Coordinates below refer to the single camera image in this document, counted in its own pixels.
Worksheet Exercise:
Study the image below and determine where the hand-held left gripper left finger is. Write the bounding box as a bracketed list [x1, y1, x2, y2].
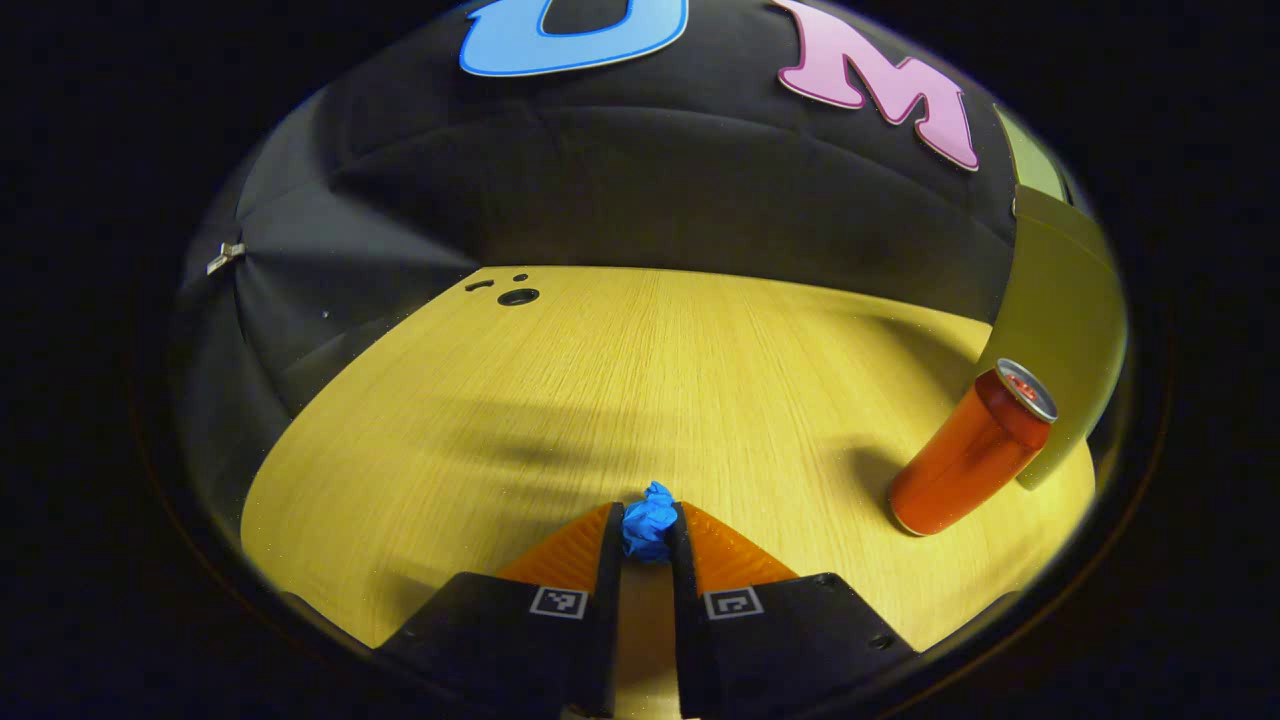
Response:
[375, 500, 626, 716]

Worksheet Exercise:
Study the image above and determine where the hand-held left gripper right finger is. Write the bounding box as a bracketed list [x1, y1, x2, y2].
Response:
[665, 500, 916, 719]

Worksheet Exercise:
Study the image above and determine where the blue paper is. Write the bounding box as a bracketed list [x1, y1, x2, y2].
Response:
[622, 481, 679, 563]

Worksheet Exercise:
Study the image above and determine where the orange pop can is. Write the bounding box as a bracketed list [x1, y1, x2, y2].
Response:
[890, 358, 1059, 537]

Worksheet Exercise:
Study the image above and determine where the pale green desktop garbage bin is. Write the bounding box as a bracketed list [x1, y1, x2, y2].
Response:
[975, 105, 1129, 491]

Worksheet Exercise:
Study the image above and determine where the black backdrop cloth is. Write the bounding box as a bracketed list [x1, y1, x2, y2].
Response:
[170, 0, 1091, 561]

